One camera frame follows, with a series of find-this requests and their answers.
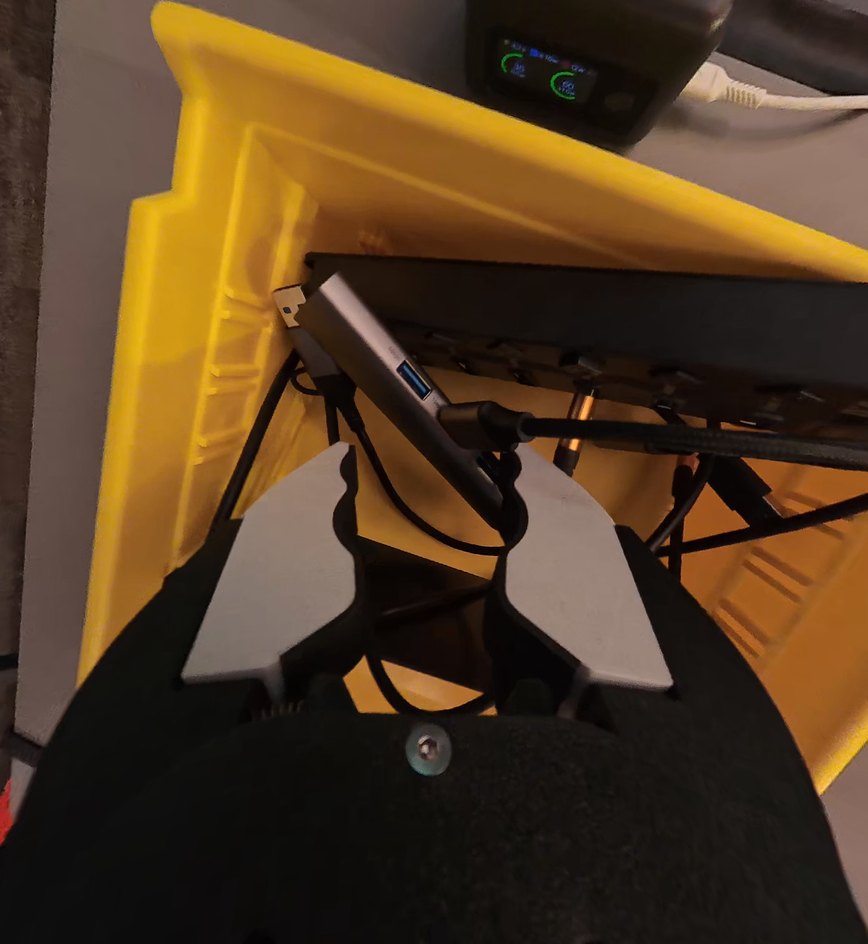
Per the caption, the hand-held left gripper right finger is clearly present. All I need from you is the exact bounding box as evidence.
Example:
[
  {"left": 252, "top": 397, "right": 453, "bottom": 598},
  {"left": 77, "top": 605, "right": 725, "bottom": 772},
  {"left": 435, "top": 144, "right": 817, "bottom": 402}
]
[{"left": 486, "top": 440, "right": 677, "bottom": 697}]

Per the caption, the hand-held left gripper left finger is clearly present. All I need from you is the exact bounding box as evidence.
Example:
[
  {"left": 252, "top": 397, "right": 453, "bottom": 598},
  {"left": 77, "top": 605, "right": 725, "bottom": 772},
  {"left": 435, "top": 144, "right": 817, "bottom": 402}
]
[{"left": 180, "top": 440, "right": 376, "bottom": 694}]

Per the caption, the black usb cable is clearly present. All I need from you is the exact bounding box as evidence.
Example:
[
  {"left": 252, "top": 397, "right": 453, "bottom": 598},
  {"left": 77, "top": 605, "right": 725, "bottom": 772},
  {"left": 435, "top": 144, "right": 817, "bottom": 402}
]
[{"left": 434, "top": 399, "right": 868, "bottom": 476}]

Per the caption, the slim grey usb hub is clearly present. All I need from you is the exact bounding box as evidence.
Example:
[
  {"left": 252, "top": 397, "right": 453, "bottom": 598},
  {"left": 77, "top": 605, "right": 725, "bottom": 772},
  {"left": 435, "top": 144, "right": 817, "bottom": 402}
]
[{"left": 272, "top": 278, "right": 520, "bottom": 517}]

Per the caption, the black 7-port USB hub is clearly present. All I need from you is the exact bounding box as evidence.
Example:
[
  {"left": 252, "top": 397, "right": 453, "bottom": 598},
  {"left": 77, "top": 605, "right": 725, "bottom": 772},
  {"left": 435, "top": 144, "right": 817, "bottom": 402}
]
[{"left": 653, "top": 458, "right": 868, "bottom": 569}]

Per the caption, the yellow plastic bin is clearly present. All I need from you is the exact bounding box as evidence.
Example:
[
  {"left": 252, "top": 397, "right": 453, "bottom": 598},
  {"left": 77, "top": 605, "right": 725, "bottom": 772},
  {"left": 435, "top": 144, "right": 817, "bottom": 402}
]
[{"left": 77, "top": 0, "right": 868, "bottom": 797}]

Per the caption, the black power station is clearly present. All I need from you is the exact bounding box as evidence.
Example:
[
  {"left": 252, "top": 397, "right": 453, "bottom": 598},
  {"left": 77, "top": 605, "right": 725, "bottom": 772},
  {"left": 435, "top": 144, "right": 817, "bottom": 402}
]
[{"left": 464, "top": 0, "right": 733, "bottom": 148}]

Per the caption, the thin black cable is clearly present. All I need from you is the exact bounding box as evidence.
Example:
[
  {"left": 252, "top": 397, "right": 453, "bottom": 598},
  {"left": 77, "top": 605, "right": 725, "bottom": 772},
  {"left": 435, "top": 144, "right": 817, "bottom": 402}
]
[{"left": 210, "top": 354, "right": 531, "bottom": 716}]

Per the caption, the white cable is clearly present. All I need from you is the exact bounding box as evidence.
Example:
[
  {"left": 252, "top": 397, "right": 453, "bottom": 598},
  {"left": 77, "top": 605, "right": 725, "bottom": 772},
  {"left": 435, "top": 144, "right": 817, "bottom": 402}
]
[{"left": 682, "top": 62, "right": 868, "bottom": 119}]

